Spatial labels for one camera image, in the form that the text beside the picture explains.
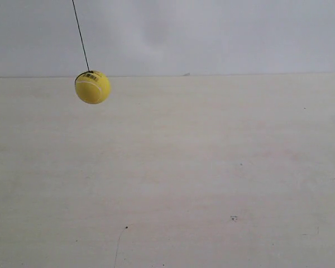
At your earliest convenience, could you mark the yellow tennis ball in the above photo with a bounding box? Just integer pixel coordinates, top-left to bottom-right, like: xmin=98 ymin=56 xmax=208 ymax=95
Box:
xmin=74 ymin=70 xmax=111 ymax=104

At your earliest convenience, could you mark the black hanging string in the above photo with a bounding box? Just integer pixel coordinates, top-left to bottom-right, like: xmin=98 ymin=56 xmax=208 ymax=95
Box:
xmin=71 ymin=0 xmax=97 ymax=75

